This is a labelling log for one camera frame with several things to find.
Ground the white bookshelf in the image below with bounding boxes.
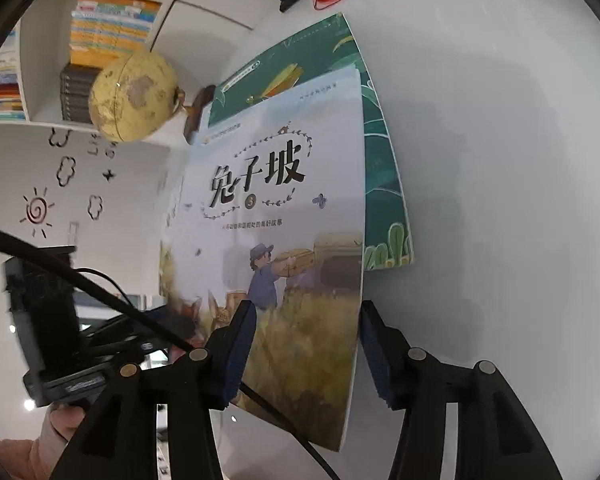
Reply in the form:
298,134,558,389
0,0,261,131

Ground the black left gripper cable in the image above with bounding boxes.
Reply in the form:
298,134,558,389
75,267,148,313

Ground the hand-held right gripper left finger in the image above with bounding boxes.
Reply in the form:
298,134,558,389
50,300,258,480

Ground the text wall decal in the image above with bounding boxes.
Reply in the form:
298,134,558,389
87,135,118,158

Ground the person's left hand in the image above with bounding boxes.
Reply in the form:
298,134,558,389
47,405,88,442

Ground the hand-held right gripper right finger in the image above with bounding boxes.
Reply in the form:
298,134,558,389
359,300,563,480

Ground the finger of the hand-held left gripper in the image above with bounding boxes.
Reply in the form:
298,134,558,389
80,305,201,361

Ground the teal book with orange insect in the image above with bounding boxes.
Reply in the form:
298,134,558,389
207,12,416,271

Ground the white book with wheat field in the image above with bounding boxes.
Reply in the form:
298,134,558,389
159,62,367,453

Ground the yellow desk globe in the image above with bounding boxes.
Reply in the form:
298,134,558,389
87,50,216,146

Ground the row of mixed thin books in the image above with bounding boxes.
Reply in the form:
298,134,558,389
0,30,28,121

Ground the set of dark books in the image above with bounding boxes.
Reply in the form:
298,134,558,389
59,62,101,123

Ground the row of orange colourful books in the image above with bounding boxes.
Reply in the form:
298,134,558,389
69,0,162,68

